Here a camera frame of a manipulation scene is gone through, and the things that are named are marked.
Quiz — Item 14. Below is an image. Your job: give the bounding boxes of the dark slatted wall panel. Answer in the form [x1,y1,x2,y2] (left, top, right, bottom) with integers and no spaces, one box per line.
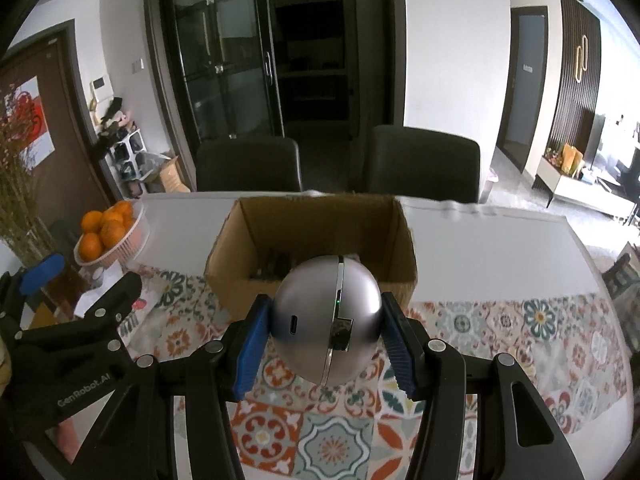
[547,0,601,162]

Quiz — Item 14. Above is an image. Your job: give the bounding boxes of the clear plastic bag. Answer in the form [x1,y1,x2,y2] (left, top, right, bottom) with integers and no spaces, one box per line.
[135,152,171,181]

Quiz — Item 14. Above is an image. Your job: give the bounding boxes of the yellow paper bags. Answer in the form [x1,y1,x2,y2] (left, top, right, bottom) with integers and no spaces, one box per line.
[560,144,585,176]

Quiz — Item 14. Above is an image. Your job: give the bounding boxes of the white wall intercom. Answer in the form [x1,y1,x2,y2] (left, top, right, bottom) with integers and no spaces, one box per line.
[90,75,114,102]

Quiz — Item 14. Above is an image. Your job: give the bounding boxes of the chair with patterned cushion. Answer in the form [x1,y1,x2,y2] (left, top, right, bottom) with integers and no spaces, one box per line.
[602,242,640,296]

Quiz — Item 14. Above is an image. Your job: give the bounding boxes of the small brown cardboard box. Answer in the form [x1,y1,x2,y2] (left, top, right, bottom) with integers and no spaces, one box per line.
[157,155,192,194]

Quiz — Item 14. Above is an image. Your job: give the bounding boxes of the person's left forearm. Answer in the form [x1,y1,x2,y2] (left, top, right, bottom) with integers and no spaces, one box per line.
[52,420,83,458]

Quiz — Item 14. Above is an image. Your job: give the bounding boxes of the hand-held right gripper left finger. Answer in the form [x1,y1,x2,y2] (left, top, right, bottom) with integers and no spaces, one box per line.
[107,294,273,480]

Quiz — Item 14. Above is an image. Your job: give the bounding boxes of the red and white poster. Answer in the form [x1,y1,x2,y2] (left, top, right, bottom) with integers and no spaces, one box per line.
[0,76,56,174]

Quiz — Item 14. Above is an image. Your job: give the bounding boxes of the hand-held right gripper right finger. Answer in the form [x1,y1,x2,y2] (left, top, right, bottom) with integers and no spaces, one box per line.
[380,292,573,480]

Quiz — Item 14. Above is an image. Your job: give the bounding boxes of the white fruit basket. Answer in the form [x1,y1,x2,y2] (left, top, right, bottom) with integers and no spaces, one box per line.
[74,209,151,269]

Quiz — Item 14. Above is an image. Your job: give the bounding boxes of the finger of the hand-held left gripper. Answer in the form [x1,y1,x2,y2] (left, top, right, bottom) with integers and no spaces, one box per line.
[0,254,66,331]
[20,272,143,356]

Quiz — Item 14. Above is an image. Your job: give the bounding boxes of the silver egg-shaped mouse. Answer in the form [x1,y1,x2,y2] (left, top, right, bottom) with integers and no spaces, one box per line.
[270,255,384,386]

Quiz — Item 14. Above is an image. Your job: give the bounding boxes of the dark hallway door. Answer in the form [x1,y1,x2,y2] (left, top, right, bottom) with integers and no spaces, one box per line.
[502,6,550,174]

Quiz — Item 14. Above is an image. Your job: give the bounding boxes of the brown wooden door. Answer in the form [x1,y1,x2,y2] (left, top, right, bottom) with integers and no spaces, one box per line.
[0,20,124,207]

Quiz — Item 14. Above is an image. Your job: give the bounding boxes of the white television cabinet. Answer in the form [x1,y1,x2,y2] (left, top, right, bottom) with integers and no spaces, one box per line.
[535,155,640,219]

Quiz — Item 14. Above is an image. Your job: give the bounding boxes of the dark glass sliding door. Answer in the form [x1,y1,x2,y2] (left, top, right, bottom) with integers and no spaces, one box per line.
[143,0,406,142]

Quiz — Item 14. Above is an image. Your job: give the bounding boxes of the leaf print white pouch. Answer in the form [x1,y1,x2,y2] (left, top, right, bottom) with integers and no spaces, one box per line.
[117,266,173,348]

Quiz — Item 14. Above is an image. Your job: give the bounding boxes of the dried flower bouquet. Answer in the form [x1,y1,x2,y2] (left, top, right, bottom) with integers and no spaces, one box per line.
[0,80,57,261]

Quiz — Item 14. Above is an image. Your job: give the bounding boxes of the dark dining chair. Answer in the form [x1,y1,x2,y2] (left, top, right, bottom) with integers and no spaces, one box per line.
[196,136,303,194]
[363,125,482,205]

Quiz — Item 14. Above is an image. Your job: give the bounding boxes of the flat television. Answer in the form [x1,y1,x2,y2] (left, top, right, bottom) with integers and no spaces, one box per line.
[587,115,606,171]

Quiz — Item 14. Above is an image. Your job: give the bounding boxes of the gold loop wall ornament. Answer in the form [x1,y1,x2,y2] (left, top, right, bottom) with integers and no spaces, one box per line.
[573,35,589,84]

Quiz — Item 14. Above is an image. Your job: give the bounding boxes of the black power adapter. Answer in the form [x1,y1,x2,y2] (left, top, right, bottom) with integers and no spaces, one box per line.
[250,252,301,281]

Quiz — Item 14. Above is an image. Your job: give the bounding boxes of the large cardboard box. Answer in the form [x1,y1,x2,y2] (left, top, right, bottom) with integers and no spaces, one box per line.
[204,194,419,312]

